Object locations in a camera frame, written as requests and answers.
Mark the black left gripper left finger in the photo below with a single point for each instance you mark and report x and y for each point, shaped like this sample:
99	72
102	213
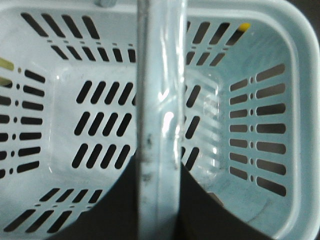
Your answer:
114	217

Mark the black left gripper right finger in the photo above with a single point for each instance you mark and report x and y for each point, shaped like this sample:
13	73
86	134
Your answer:
202	217

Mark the light blue plastic basket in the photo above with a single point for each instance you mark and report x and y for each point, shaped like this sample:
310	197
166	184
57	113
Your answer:
228	88

